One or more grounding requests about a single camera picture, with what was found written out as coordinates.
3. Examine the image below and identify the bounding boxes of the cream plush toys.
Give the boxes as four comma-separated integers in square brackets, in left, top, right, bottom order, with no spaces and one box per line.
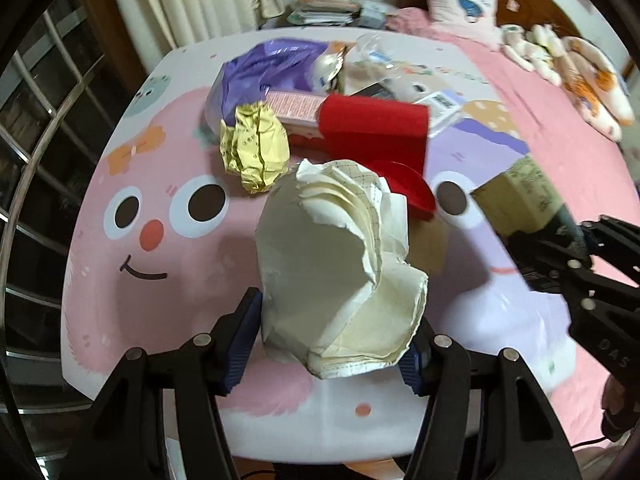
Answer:
[500,22,566,86]

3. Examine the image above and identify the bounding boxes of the clear plastic bottle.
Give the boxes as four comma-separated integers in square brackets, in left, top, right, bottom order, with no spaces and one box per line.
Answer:
[350,32,403,71]

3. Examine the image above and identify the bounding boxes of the pink bed sheet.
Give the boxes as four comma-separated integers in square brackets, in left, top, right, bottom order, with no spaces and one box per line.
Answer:
[390,7,640,446]

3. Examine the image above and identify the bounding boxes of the window with metal grille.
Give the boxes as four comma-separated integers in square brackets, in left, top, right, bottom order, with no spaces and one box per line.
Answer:
[0,5,126,411]

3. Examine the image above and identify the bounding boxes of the red cardboard box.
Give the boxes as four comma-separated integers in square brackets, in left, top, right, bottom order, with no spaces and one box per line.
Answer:
[316,94,431,176]

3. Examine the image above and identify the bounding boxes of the plush toy on bed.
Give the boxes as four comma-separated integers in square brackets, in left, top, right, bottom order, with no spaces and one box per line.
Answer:
[560,35,636,138]

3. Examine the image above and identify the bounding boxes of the stack of papers and books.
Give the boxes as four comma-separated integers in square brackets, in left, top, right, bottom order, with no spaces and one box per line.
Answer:
[287,0,361,27]

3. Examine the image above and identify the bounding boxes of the brown cardboard box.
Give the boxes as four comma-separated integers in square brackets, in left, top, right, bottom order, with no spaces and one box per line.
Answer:
[470,155,591,261]

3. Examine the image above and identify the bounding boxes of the long pink carton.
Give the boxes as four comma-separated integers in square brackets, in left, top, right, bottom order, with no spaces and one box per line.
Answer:
[265,89,328,138]

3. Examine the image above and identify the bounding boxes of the red round lid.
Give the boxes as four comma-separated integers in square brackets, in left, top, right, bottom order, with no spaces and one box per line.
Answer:
[367,160,437,222]

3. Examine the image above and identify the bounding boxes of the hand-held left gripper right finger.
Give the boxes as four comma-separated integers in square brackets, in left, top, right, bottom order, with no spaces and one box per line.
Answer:
[397,317,586,480]

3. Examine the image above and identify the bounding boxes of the pale teal container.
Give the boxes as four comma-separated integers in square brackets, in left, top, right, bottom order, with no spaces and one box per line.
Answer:
[360,0,401,30]

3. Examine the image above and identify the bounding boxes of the cartoon printed blanket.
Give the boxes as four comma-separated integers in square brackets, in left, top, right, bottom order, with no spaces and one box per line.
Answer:
[60,27,626,461]

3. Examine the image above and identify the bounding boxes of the purple plastic bag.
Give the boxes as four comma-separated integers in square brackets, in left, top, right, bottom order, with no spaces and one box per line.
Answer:
[205,40,331,128]

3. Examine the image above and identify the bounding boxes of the dark printed packet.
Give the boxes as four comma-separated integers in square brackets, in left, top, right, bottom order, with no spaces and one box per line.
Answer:
[347,80,401,101]

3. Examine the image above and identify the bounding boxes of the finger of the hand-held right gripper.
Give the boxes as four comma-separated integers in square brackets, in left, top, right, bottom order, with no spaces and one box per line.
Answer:
[582,215,640,281]
[510,232,640,381]

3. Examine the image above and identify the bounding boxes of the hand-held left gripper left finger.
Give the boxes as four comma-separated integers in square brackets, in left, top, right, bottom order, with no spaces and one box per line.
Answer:
[65,287,264,480]

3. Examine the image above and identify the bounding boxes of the foil snack bag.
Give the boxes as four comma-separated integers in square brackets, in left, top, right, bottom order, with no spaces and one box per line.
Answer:
[307,42,348,95]

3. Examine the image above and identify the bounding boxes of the white carton with lavender flap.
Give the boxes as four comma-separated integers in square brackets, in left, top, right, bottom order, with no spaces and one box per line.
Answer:
[422,89,463,136]

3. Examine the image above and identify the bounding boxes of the crumpled gold wrapper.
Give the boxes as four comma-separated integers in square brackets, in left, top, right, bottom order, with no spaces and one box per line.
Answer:
[219,101,291,195]

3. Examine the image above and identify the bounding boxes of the white paper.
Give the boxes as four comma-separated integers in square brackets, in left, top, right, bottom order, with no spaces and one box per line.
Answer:
[255,158,430,380]

